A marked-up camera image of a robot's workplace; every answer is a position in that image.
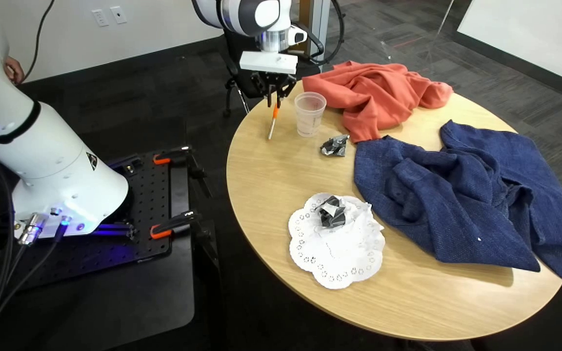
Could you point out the white paper doily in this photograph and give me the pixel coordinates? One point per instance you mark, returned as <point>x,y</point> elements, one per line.
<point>340,249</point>

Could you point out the orange and white pen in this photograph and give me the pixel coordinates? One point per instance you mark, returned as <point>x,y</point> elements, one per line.
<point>273,119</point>

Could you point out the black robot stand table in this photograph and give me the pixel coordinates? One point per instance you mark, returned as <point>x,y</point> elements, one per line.
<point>111,298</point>

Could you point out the round wooden table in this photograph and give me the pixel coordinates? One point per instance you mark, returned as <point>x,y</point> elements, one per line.
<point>281,187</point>

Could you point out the black binder clip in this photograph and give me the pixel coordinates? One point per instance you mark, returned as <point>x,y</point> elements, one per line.
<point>332,210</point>

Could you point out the clear plastic cup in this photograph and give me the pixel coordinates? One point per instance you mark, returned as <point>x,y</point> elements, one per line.
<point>309,115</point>

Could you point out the person hand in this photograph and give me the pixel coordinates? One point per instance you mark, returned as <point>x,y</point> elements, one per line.
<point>12,68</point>

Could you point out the orange cloth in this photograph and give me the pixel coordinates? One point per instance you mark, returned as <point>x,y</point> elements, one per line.
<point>371,93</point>

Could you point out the blue cloth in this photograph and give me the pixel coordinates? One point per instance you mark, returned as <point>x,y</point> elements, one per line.
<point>469,200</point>

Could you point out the white wall outlet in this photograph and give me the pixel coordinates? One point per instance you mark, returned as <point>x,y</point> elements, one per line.
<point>100,17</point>
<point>117,13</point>

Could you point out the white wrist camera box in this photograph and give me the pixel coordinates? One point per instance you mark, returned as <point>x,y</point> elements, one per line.
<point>270,62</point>

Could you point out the grey binder clip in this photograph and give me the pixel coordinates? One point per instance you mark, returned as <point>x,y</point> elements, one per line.
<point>334,146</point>

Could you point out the black office chair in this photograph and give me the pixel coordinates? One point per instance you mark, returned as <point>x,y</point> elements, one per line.
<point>242,83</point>

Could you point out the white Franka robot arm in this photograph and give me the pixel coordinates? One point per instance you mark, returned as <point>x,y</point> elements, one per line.
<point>39,156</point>

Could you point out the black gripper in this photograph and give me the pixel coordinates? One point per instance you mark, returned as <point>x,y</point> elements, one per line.
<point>264,78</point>

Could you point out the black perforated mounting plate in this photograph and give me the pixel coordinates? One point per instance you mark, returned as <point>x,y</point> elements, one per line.
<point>154,200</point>

